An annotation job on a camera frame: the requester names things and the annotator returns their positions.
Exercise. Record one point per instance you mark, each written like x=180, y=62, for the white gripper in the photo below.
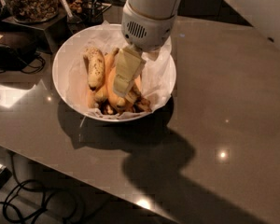
x=146, y=32

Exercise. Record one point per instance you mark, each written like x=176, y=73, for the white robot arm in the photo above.
x=158, y=9

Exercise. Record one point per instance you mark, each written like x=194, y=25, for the yellow banana centre left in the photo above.
x=102, y=94

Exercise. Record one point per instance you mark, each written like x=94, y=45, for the white bowl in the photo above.
x=62, y=66

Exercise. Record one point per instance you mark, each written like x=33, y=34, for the white paper liner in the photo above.
x=158, y=69

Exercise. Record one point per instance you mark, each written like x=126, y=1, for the black tongs holder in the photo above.
x=94, y=10

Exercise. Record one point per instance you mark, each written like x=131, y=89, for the black display stand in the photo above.
x=49, y=34

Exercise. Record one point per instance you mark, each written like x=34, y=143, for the glass jar of nuts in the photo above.
x=33, y=11

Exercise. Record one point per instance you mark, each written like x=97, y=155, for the black device with cable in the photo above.
x=18, y=53

